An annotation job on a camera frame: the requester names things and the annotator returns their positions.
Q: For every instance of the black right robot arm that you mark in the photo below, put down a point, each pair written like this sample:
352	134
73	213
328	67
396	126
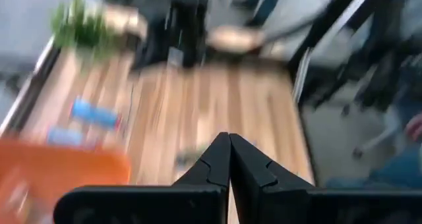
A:
188	26

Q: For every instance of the green potted plant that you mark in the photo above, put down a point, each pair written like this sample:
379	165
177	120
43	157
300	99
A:
82	29

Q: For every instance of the orange plastic bin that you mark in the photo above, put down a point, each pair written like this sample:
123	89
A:
59	171

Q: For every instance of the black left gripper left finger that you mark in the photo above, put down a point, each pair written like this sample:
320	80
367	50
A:
211	171

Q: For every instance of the blue wrapper granola bar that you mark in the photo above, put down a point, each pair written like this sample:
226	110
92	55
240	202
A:
64	136
94	113

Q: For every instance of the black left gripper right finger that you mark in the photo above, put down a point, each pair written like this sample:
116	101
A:
254	184

